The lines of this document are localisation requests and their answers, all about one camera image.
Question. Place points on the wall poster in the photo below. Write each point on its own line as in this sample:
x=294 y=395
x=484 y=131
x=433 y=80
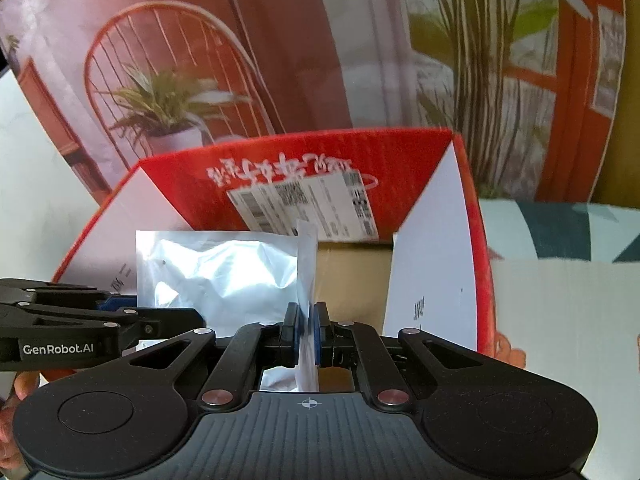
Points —
x=300 y=35

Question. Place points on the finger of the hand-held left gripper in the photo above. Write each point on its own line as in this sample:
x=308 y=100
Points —
x=117 y=302
x=150 y=327

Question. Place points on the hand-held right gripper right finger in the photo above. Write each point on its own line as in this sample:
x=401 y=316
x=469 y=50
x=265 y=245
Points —
x=318 y=335

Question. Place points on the red strawberry print box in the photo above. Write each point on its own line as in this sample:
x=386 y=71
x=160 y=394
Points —
x=300 y=160

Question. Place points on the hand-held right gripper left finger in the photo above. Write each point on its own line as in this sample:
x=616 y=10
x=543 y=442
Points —
x=294 y=335

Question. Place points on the printed white tablecloth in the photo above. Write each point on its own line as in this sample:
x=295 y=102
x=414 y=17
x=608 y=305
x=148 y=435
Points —
x=575 y=310

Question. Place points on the person's left hand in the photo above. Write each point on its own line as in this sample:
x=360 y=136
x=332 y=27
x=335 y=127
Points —
x=27 y=385

